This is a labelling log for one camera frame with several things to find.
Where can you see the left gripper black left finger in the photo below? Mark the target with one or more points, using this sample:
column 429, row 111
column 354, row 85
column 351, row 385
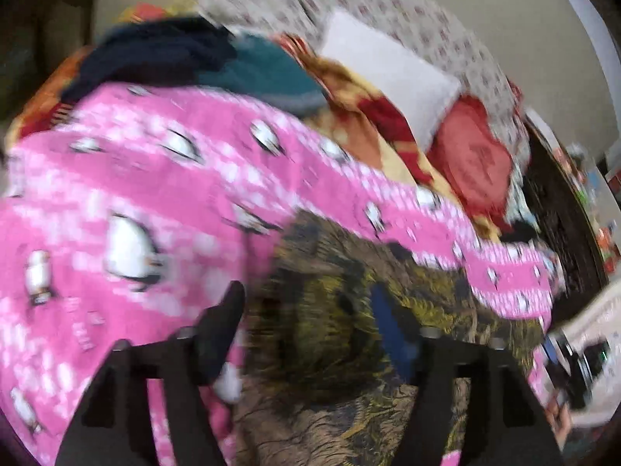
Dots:
column 114, row 423

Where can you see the dark floral patterned garment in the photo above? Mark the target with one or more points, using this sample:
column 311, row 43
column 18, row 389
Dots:
column 317, row 387

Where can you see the dark navy clothes pile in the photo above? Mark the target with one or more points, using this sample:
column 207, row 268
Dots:
column 166, row 52

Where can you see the light blue floral cloth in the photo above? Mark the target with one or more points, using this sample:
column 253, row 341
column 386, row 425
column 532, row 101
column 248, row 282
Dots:
column 516, row 206

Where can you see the dark wooden cabinet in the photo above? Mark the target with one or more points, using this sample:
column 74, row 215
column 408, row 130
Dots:
column 565, row 227

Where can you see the pink penguin blanket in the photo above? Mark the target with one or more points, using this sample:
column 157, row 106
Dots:
column 130, row 219

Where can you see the red heart-shaped cushion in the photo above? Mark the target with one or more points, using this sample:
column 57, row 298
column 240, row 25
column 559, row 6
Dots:
column 475, row 164

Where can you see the white square pillow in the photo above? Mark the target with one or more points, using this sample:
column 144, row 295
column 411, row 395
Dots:
column 422, row 93

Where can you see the red yellow patterned blanket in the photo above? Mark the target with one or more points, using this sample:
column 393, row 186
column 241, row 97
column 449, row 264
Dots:
column 363, row 121

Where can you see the teal folded garment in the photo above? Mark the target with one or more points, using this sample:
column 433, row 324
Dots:
column 263, row 70

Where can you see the dark wooden side table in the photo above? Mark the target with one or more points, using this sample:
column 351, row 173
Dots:
column 25, row 57

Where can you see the floral grey quilt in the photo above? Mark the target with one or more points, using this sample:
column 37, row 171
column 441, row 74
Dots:
column 423, row 26

